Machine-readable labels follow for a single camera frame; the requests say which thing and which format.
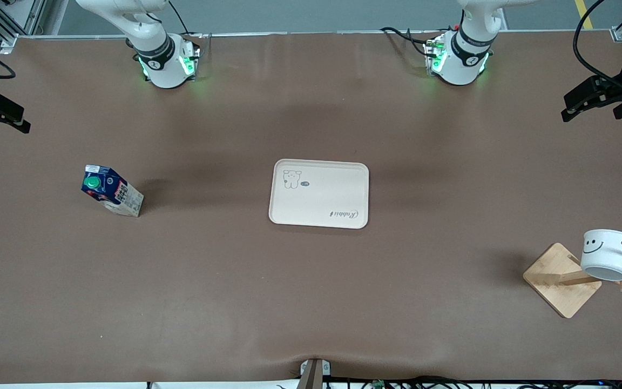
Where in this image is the wooden mug stand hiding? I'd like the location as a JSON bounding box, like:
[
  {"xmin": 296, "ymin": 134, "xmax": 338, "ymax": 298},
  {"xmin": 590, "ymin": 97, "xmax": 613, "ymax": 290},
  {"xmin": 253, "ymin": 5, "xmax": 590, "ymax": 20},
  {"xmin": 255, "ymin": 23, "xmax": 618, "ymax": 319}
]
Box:
[{"xmin": 523, "ymin": 242, "xmax": 622, "ymax": 319}]

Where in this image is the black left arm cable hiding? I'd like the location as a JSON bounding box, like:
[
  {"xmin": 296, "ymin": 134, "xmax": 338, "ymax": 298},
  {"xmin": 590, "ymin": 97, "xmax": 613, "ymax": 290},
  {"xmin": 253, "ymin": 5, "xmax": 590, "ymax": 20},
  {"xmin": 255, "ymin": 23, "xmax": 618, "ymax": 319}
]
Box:
[{"xmin": 573, "ymin": 0, "xmax": 622, "ymax": 95}]

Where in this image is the metal base connector plate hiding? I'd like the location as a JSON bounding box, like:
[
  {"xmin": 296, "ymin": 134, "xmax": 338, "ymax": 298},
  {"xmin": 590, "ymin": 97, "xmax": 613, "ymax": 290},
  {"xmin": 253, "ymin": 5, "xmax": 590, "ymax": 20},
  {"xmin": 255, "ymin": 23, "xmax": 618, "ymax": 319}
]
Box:
[
  {"xmin": 423, "ymin": 35, "xmax": 448, "ymax": 74},
  {"xmin": 181, "ymin": 33, "xmax": 213, "ymax": 83}
]

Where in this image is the cream tray with bear print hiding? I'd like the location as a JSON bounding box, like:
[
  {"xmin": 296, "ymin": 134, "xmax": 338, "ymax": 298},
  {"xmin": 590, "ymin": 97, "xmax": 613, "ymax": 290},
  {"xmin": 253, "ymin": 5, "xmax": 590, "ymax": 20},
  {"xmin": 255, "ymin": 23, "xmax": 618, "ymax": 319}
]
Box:
[{"xmin": 268, "ymin": 159, "xmax": 370, "ymax": 230}]

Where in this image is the black base cable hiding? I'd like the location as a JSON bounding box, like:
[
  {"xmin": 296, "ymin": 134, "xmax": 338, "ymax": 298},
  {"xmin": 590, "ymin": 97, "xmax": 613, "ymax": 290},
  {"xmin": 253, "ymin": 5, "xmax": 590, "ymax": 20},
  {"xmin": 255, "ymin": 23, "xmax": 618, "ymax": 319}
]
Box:
[
  {"xmin": 380, "ymin": 27, "xmax": 437, "ymax": 58},
  {"xmin": 168, "ymin": 0, "xmax": 205, "ymax": 39}
]

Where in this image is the blue milk carton green cap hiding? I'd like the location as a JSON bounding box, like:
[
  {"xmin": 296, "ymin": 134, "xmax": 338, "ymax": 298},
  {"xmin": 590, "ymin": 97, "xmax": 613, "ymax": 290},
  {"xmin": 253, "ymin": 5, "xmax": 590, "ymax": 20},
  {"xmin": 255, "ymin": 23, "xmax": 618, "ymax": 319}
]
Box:
[{"xmin": 81, "ymin": 164, "xmax": 145, "ymax": 218}]

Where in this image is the white smiley cup black handle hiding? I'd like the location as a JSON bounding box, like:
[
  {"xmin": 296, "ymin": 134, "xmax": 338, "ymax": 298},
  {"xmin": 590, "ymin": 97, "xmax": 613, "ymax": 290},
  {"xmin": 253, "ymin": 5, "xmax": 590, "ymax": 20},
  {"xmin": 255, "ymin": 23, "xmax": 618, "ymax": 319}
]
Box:
[{"xmin": 580, "ymin": 229, "xmax": 622, "ymax": 282}]

